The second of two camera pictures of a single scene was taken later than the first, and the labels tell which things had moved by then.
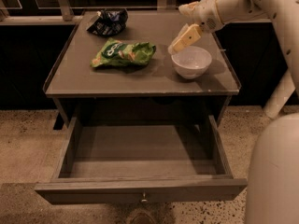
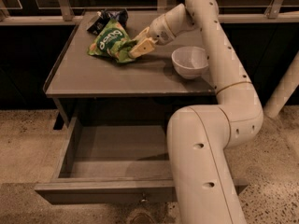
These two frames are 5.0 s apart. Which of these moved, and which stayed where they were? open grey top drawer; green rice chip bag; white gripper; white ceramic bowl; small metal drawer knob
Moved: green rice chip bag; white gripper
Stayed: white ceramic bowl; open grey top drawer; small metal drawer knob
